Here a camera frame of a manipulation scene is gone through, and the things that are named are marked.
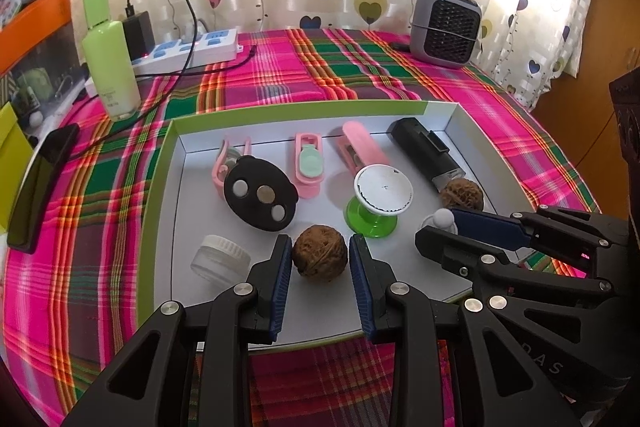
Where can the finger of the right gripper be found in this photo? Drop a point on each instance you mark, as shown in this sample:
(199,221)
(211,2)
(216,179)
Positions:
(571,236)
(460,251)

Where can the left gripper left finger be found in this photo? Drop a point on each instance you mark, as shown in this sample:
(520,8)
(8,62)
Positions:
(248,313)

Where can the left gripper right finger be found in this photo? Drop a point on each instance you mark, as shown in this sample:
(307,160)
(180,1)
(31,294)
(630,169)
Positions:
(394,312)

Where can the brown walnut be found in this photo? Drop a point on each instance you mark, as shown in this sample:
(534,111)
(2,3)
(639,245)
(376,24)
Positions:
(320,253)
(462,193)

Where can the black oval button case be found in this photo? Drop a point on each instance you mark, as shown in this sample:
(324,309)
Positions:
(260,194)

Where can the green white spool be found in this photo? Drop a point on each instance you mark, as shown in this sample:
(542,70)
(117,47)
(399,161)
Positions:
(382,193)

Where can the pink clip with green disc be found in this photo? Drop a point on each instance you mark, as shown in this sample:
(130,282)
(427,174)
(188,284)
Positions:
(308,164)

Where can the white shallow box tray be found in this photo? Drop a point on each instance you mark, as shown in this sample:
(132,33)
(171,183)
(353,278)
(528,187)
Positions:
(183,206)

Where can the black rectangular device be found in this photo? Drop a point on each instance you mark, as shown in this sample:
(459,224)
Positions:
(426,151)

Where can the grey portable heater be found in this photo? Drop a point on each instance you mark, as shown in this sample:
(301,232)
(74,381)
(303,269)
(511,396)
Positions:
(444,32)

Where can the black smartphone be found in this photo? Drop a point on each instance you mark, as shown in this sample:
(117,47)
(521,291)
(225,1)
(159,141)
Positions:
(35,193)

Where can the white blue power strip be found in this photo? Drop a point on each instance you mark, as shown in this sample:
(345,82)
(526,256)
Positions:
(214,47)

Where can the yellow-green box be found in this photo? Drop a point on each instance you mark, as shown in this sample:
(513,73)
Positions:
(15,154)

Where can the black power adapter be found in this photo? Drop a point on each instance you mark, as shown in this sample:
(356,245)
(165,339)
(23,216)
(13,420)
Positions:
(139,35)

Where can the green lotion bottle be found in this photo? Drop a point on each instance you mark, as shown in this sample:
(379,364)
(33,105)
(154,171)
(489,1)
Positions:
(106,53)

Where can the orange storage box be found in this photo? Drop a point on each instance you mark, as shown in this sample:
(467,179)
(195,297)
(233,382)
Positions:
(30,27)

